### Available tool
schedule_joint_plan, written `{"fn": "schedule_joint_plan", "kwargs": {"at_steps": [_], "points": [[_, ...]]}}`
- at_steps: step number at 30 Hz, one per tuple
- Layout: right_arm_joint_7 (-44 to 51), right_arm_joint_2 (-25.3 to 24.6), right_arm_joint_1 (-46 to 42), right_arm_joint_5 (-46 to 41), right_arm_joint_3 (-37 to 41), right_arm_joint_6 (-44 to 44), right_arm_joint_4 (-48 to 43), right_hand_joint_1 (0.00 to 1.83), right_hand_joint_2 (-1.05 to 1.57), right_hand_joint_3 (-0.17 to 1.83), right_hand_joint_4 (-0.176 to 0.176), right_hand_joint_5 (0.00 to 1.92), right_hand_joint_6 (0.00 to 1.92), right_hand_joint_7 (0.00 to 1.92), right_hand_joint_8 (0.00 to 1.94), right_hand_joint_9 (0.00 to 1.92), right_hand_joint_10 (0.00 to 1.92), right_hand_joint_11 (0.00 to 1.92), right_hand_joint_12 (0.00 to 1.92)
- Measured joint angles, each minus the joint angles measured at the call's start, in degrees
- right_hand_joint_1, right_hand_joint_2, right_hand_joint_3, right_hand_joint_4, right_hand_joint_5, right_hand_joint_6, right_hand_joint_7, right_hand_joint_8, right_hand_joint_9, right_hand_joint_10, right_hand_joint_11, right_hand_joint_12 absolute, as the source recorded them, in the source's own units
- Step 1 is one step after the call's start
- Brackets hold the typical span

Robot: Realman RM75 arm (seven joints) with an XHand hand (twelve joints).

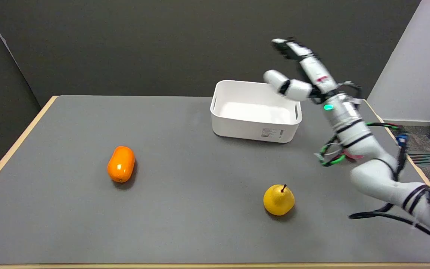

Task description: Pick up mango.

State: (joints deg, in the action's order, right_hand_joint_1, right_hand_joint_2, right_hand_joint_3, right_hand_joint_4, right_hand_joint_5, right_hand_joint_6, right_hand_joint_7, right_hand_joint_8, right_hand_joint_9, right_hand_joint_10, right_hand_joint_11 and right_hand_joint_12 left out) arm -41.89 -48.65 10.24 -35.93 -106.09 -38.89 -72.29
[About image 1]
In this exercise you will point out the yellow pear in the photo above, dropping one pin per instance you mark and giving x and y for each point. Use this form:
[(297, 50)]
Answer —
[(279, 200)]

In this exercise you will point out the floor vent grille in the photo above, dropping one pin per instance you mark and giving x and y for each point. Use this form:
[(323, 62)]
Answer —
[(426, 159)]

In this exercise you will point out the orange mango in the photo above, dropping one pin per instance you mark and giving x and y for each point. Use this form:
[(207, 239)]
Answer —
[(121, 164)]

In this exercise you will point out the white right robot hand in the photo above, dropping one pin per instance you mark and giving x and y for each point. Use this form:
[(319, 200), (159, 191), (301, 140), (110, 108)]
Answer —
[(314, 73)]

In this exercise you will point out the white plastic storage bin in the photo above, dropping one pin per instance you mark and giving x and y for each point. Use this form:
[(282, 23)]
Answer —
[(256, 111)]

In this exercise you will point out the pink peach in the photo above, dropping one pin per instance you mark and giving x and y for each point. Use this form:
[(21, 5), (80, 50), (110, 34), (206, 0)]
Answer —
[(351, 156)]

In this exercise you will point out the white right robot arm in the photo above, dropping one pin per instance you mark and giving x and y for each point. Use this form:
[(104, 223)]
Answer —
[(371, 157)]

